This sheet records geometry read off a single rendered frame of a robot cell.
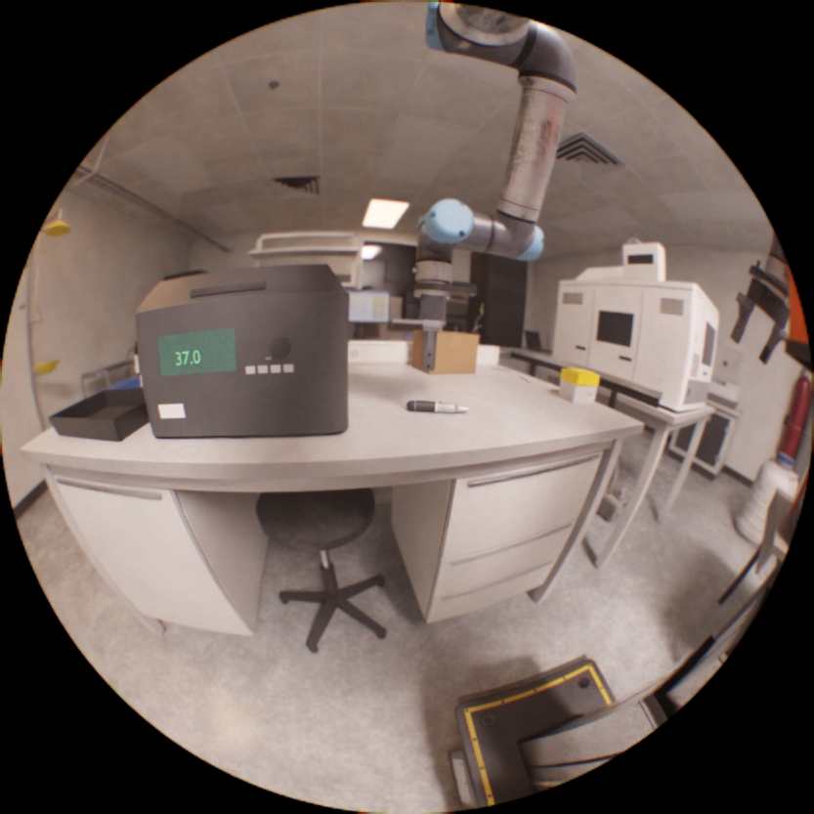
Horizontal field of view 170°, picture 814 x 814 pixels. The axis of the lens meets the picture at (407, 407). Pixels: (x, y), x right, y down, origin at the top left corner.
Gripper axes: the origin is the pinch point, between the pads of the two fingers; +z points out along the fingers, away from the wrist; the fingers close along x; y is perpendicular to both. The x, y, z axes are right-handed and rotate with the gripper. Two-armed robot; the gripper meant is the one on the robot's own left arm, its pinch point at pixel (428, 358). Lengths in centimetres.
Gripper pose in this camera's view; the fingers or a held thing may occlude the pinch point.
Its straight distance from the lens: 59.6
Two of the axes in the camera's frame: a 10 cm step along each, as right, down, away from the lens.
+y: -10.0, -0.6, 0.3
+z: -0.5, 9.5, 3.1
